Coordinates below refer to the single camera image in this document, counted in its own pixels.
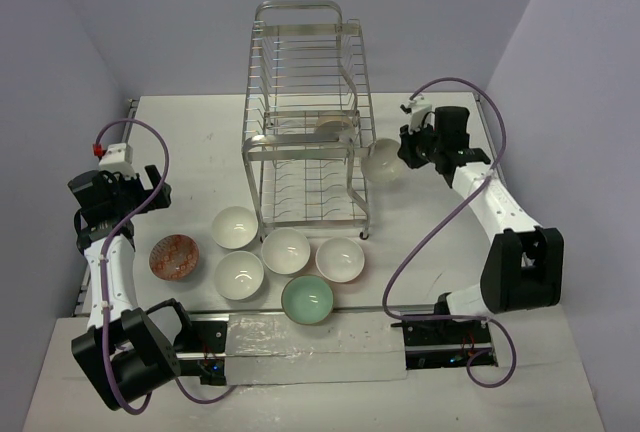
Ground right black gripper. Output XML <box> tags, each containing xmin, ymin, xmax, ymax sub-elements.
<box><xmin>398</xmin><ymin>118</ymin><xmax>444</xmax><ymax>169</ymax></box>

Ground white bowl beige outside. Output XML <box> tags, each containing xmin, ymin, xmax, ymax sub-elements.
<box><xmin>314</xmin><ymin>112</ymin><xmax>355</xmax><ymax>136</ymax></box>

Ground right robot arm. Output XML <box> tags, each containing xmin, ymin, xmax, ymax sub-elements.
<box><xmin>398</xmin><ymin>104</ymin><xmax>564</xmax><ymax>343</ymax></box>

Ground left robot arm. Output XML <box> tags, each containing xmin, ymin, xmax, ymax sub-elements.
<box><xmin>68</xmin><ymin>165</ymin><xmax>196</xmax><ymax>415</ymax></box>

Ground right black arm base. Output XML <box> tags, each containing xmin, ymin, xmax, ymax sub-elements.
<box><xmin>391</xmin><ymin>320</ymin><xmax>497</xmax><ymax>370</ymax></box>

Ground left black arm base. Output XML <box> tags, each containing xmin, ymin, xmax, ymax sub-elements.
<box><xmin>173</xmin><ymin>317</ymin><xmax>228</xmax><ymax>386</ymax></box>

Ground steel two-tier dish rack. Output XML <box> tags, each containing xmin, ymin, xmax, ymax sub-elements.
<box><xmin>241</xmin><ymin>0</ymin><xmax>376</xmax><ymax>240</ymax></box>

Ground red patterned bowl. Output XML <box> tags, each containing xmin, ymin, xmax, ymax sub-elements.
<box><xmin>149</xmin><ymin>234</ymin><xmax>200</xmax><ymax>281</ymax></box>

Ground white bowl pink rim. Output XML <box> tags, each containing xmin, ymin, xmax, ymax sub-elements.
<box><xmin>315</xmin><ymin>237</ymin><xmax>365</xmax><ymax>283</ymax></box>

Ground pale green bowl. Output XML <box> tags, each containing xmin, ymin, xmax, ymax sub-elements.
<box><xmin>281</xmin><ymin>275</ymin><xmax>334</xmax><ymax>325</ymax></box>

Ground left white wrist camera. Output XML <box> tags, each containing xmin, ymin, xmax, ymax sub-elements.
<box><xmin>92</xmin><ymin>143</ymin><xmax>135</xmax><ymax>178</ymax></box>

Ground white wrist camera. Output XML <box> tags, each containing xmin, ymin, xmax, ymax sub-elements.
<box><xmin>400</xmin><ymin>94</ymin><xmax>433</xmax><ymax>134</ymax></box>
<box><xmin>92</xmin><ymin>143</ymin><xmax>135</xmax><ymax>178</ymax></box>

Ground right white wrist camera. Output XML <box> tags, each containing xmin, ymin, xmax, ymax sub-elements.
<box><xmin>400</xmin><ymin>94</ymin><xmax>433</xmax><ymax>134</ymax></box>

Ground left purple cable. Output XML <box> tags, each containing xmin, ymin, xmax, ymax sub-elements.
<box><xmin>92</xmin><ymin>118</ymin><xmax>236</xmax><ymax>413</ymax></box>

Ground aluminium table edge rail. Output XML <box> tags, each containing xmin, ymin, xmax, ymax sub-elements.
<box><xmin>72</xmin><ymin>97</ymin><xmax>140</xmax><ymax>318</ymax></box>

